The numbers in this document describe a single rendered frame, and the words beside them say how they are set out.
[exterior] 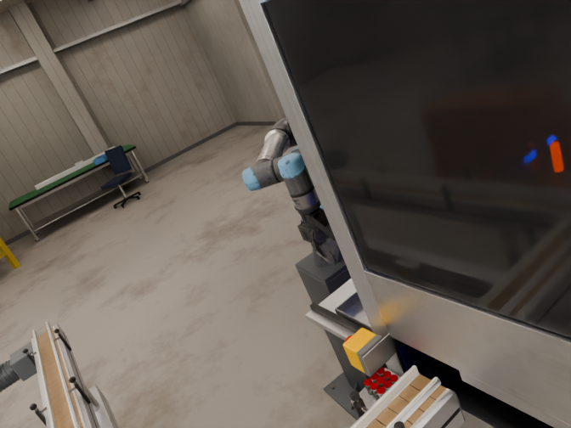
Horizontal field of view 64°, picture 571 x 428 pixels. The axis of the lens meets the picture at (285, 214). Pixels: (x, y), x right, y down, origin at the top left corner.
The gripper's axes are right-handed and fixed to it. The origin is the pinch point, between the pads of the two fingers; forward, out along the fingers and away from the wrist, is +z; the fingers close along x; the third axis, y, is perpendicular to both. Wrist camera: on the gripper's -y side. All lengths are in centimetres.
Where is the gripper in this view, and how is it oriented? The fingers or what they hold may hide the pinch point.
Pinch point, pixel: (335, 261)
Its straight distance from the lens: 142.0
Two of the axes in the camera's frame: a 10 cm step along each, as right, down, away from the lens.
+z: 3.7, 8.5, 3.7
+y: -5.3, -1.3, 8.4
